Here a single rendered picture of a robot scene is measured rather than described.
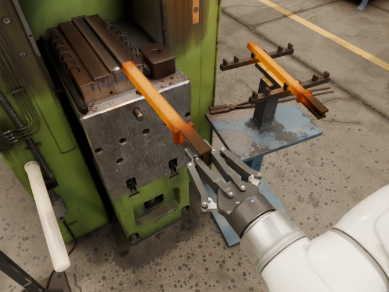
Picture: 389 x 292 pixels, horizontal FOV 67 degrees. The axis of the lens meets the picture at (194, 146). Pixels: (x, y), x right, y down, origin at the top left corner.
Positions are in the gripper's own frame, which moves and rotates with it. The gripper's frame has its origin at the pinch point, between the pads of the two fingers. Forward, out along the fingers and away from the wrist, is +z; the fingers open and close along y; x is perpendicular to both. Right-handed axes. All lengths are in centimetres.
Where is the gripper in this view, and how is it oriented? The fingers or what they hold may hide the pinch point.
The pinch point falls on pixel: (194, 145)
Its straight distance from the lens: 59.5
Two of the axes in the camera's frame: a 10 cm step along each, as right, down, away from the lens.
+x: 0.1, -6.7, -7.4
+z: -5.2, -6.4, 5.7
